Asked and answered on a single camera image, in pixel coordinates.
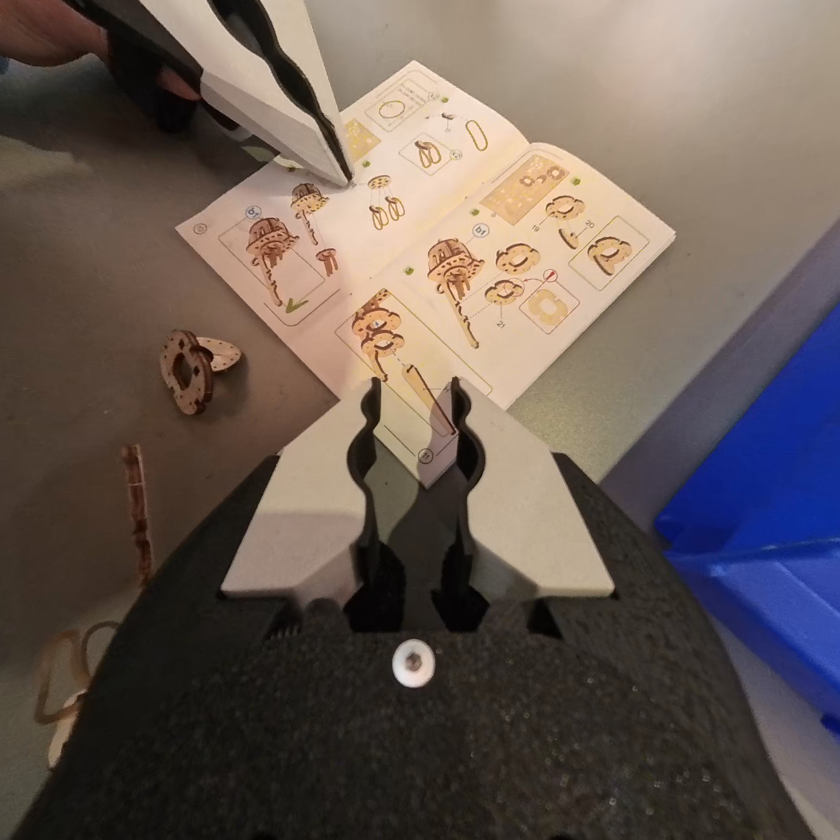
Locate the model instruction booklet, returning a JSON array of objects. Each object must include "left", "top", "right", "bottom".
[{"left": 176, "top": 60, "right": 677, "bottom": 490}]

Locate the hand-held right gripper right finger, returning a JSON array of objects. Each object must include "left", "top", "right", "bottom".
[{"left": 449, "top": 377, "right": 616, "bottom": 621}]

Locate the person's left hand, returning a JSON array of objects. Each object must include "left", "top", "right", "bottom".
[{"left": 0, "top": 0, "right": 201, "bottom": 101}]

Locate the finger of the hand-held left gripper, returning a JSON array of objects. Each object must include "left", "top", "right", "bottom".
[
  {"left": 138, "top": 0, "right": 349, "bottom": 186},
  {"left": 262, "top": 0, "right": 353, "bottom": 181}
]

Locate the tan rubber band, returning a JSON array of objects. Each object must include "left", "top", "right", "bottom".
[
  {"left": 62, "top": 620, "right": 123, "bottom": 697},
  {"left": 33, "top": 626, "right": 99, "bottom": 727}
]

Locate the wooden oval dotted piece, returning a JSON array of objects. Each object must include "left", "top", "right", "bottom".
[{"left": 197, "top": 336, "right": 243, "bottom": 375}]

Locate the wooden flower-shaped disc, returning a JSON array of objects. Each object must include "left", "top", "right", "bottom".
[{"left": 161, "top": 330, "right": 215, "bottom": 416}]

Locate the wooden toothed strip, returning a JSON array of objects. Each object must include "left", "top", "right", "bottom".
[{"left": 121, "top": 444, "right": 157, "bottom": 582}]

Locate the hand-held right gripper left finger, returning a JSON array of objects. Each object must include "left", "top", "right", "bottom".
[{"left": 222, "top": 377, "right": 385, "bottom": 614}]

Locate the blue plastic bin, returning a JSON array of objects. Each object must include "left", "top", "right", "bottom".
[{"left": 653, "top": 308, "right": 840, "bottom": 731}]

